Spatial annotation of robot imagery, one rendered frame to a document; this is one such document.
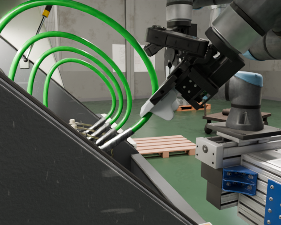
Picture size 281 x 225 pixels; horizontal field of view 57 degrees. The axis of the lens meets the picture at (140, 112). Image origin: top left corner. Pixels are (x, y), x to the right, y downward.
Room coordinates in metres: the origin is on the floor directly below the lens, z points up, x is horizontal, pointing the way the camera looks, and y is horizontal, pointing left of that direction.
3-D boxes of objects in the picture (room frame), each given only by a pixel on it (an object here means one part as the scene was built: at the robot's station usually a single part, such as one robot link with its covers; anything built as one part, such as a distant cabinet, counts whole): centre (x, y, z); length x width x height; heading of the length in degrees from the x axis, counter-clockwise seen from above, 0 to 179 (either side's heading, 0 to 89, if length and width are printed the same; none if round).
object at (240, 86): (1.08, -0.43, 1.20); 0.13 x 0.12 x 0.14; 59
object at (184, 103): (7.92, -1.46, 0.16); 1.16 x 0.83 x 0.33; 113
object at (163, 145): (3.88, -0.27, 0.05); 1.12 x 0.77 x 0.10; 107
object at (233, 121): (1.08, -0.44, 1.09); 0.15 x 0.15 x 0.10
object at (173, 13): (0.80, -0.11, 1.44); 0.08 x 0.08 x 0.05
